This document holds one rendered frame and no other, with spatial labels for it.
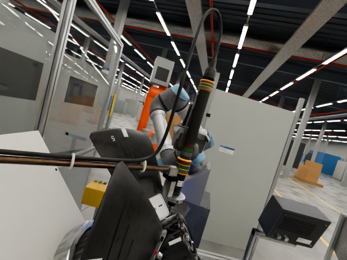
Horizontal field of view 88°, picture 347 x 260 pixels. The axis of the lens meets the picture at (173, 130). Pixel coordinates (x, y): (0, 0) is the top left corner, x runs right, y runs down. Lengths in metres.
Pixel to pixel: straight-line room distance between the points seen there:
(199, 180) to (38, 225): 0.90
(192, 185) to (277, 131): 1.76
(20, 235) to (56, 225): 0.09
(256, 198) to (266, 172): 0.38
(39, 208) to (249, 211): 2.61
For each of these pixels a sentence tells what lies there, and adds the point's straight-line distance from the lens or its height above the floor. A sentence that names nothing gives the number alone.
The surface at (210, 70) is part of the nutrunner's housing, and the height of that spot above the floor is 1.66.
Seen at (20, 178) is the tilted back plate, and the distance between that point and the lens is 0.55.
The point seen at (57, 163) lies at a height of 1.36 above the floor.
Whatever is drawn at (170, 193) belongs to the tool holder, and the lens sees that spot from 0.55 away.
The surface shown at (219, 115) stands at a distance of 2.42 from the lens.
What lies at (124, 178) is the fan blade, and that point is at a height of 1.41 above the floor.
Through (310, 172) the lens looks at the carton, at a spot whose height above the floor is 0.63.
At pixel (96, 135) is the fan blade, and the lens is 0.53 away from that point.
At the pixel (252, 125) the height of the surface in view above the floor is 1.69.
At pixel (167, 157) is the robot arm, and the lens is 0.83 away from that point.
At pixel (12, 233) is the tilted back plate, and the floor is 1.21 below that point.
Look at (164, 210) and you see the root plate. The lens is 0.55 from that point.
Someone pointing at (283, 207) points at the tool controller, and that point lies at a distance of 1.10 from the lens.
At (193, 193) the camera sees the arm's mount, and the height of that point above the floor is 1.06.
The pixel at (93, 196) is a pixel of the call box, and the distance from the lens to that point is 1.00.
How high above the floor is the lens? 1.51
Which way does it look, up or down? 4 degrees down
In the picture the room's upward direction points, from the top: 16 degrees clockwise
